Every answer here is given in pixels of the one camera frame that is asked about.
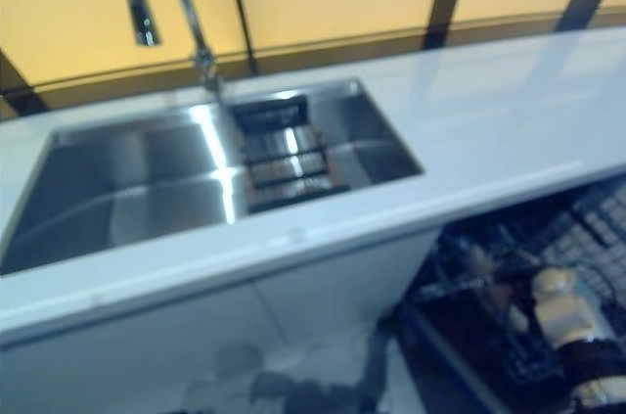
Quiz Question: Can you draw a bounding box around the wide white cabinet door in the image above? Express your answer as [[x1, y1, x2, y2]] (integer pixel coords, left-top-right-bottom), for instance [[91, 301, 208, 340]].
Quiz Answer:
[[0, 281, 295, 414]]

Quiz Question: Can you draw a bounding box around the stainless steel sink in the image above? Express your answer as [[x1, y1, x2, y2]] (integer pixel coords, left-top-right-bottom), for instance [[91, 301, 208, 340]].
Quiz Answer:
[[0, 77, 426, 277]]

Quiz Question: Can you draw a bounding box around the open dishwasher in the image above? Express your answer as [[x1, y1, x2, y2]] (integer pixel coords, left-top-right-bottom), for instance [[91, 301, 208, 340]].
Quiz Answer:
[[375, 177, 626, 414]]

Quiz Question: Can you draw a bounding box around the chrome kitchen faucet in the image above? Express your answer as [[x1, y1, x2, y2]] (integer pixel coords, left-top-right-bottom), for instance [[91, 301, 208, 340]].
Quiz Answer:
[[112, 0, 227, 103]]

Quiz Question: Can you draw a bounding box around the dark wire dishwasher rack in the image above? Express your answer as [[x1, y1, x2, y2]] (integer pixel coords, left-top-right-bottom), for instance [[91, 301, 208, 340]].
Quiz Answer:
[[425, 186, 626, 386]]

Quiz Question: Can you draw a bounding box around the black dish drying rack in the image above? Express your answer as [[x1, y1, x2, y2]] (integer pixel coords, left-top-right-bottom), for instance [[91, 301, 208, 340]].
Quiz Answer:
[[229, 94, 351, 214]]

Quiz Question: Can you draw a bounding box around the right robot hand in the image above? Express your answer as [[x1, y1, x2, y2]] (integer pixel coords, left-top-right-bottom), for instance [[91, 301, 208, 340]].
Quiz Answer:
[[529, 265, 604, 352]]

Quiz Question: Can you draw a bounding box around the narrow white cabinet door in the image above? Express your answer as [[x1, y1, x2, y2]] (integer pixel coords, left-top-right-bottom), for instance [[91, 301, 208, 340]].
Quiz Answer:
[[250, 227, 442, 345]]

